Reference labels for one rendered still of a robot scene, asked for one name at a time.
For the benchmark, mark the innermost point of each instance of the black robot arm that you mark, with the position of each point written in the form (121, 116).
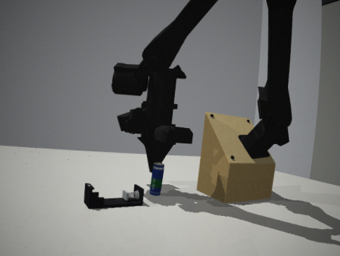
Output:
(273, 103)

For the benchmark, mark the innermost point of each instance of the blue and green battery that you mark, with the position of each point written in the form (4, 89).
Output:
(156, 179)

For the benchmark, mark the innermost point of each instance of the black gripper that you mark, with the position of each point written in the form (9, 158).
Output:
(159, 140)

